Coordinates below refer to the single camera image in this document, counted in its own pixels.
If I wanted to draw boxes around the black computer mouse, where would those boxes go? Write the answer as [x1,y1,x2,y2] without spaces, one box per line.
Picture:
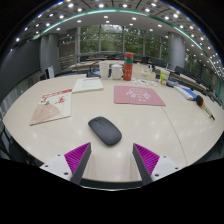
[87,116,123,147]

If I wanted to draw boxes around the green white paper cup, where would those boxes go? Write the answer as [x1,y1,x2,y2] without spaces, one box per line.
[159,69,171,86]

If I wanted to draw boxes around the red white fan-print magazine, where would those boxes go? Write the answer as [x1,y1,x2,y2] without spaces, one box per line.
[29,88,73,127]

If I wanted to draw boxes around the blue white book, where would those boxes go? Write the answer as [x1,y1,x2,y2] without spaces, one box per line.
[173,84,198,101]

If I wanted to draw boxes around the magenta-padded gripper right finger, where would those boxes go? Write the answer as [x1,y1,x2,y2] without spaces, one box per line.
[131,143,183,187]

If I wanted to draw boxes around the colourful sticker sheet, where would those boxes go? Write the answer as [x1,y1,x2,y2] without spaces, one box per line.
[131,77,160,88]

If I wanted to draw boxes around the red bottle with green band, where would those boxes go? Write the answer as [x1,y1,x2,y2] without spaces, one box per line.
[123,52,135,82]

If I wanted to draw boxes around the white lidded mug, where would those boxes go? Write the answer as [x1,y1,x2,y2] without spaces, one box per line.
[110,63,125,81]

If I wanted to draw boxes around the pink printed mouse pad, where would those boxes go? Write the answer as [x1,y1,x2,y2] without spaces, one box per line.
[113,85,167,107]

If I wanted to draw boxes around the dark office chairs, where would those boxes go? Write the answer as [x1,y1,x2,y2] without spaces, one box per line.
[79,53,168,68]

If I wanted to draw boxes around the black gooseneck desk microphone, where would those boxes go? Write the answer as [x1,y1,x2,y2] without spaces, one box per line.
[86,61,102,79]

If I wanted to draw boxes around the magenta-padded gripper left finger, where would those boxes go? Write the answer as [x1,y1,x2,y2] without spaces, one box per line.
[39,142,92,186]

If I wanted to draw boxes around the white standing panel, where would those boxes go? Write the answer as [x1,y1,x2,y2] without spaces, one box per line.
[44,65,55,80]

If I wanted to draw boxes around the beige cardboard box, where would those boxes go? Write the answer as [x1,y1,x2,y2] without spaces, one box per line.
[132,63,157,81]

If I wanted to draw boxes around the long curved conference desk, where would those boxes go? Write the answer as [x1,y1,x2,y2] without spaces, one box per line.
[68,59,154,73]

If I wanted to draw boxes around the dark gooseneck desk microphone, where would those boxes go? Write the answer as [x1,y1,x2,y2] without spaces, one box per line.
[165,78,181,88]

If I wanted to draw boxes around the white paper cup stack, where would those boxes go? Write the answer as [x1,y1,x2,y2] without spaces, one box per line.
[99,62,110,80]

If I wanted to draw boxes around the black handheld microphone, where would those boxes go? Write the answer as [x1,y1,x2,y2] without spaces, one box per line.
[195,94,216,122]

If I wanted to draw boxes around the ceiling lights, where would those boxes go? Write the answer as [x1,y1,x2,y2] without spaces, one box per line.
[13,0,223,64]

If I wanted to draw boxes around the white paper booklet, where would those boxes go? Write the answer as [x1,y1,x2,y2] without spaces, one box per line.
[71,77,105,94]

